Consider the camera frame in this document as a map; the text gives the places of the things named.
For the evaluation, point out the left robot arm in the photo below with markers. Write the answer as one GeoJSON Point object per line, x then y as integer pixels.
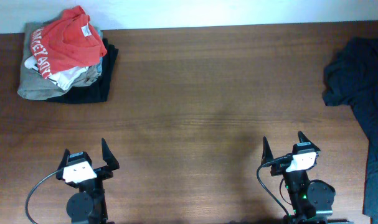
{"type": "Point", "coordinates": [88, 206]}

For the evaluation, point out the black folded garment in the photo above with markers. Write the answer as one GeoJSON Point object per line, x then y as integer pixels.
{"type": "Point", "coordinates": [98, 91]}

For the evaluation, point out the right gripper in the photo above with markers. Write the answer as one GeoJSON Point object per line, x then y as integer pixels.
{"type": "Point", "coordinates": [267, 155]}

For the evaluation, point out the beige folded garment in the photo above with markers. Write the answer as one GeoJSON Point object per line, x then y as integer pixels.
{"type": "Point", "coordinates": [33, 86]}

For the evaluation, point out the dark green t-shirt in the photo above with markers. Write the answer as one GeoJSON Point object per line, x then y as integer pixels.
{"type": "Point", "coordinates": [352, 79]}

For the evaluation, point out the white folded garment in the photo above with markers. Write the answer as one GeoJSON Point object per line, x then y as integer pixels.
{"type": "Point", "coordinates": [63, 79]}

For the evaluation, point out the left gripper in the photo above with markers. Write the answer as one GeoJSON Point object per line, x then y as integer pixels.
{"type": "Point", "coordinates": [106, 172]}

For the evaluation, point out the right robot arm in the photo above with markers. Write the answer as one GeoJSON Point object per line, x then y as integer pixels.
{"type": "Point", "coordinates": [311, 200]}

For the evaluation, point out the red printed t-shirt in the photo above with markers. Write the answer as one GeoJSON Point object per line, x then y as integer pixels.
{"type": "Point", "coordinates": [68, 42]}

